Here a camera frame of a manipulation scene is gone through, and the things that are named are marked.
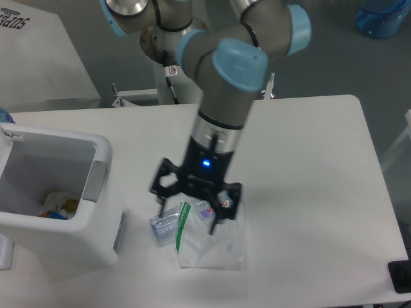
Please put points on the white frame at right edge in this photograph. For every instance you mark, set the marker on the white frame at right edge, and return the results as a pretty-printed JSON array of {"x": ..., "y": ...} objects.
[{"x": 398, "y": 146}]

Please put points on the white push-lid trash can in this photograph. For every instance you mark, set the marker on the white push-lid trash can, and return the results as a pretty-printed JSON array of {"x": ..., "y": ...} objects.
[{"x": 38, "y": 161}]

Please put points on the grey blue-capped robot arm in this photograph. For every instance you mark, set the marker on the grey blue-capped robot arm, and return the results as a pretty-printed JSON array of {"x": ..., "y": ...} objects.
[{"x": 229, "y": 67}]

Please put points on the black device at table edge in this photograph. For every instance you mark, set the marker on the black device at table edge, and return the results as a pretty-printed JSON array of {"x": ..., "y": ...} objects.
[{"x": 400, "y": 275}]

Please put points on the clear plastic zip bag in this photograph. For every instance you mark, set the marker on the clear plastic zip bag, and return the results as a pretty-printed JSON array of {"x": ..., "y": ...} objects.
[{"x": 226, "y": 249}]

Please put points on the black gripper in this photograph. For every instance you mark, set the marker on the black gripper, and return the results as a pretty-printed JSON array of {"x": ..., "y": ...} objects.
[{"x": 201, "y": 176}]

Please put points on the white printed cloth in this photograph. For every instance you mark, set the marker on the white printed cloth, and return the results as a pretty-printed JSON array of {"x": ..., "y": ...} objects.
[{"x": 40, "y": 68}]

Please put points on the trash inside can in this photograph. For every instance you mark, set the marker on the trash inside can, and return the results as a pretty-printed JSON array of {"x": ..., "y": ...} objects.
[{"x": 60, "y": 205}]

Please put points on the blue object behind trash can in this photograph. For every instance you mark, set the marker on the blue object behind trash can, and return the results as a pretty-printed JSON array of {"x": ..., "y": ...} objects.
[{"x": 5, "y": 117}]

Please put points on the blue water jug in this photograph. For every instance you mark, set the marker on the blue water jug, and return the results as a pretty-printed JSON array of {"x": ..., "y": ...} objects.
[{"x": 381, "y": 19}]

